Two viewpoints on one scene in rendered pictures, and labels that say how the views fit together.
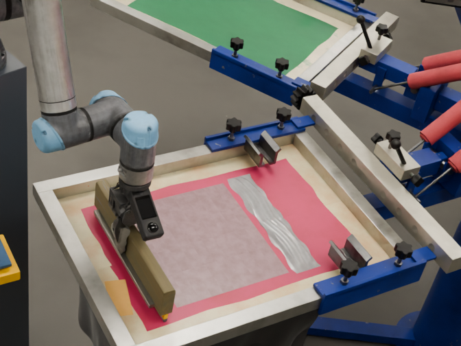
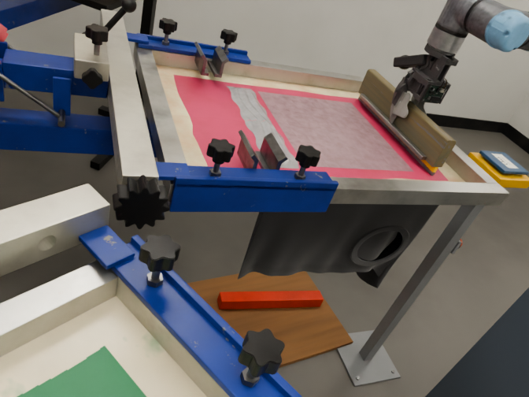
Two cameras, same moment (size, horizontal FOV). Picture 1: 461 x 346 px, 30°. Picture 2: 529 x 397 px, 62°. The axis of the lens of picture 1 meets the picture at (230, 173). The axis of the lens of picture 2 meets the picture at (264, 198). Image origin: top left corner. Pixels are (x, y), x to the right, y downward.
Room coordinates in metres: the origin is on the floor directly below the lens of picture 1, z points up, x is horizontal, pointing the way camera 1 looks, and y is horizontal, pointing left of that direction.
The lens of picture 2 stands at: (2.54, 0.03, 1.42)
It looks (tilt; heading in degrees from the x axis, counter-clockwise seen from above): 35 degrees down; 185
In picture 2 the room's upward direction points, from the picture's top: 19 degrees clockwise
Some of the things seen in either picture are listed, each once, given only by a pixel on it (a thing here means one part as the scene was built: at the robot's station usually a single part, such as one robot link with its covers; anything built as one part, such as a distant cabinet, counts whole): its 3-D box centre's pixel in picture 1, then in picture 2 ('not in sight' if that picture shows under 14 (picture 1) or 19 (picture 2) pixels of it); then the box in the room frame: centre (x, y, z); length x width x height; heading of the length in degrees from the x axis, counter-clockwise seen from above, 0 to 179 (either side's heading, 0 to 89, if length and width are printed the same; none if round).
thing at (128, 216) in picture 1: (132, 195); (430, 74); (1.41, 0.21, 1.14); 0.09 x 0.08 x 0.12; 36
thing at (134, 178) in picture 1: (134, 169); (445, 41); (1.40, 0.20, 1.22); 0.08 x 0.08 x 0.05
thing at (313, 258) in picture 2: not in sight; (332, 231); (1.66, 0.14, 0.77); 0.46 x 0.09 x 0.36; 126
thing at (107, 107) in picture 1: (108, 117); (501, 26); (1.47, 0.28, 1.30); 0.11 x 0.11 x 0.08; 43
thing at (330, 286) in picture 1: (368, 280); (194, 58); (1.45, -0.37, 0.97); 0.30 x 0.05 x 0.07; 126
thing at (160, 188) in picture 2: (305, 99); (140, 196); (2.09, -0.18, 1.02); 0.07 x 0.06 x 0.07; 126
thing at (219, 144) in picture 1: (254, 141); (254, 187); (1.90, -0.05, 0.97); 0.30 x 0.05 x 0.07; 126
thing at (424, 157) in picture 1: (408, 167); (57, 74); (1.87, -0.47, 1.02); 0.17 x 0.06 x 0.05; 126
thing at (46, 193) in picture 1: (226, 228); (311, 120); (1.54, -0.02, 0.97); 0.79 x 0.58 x 0.04; 126
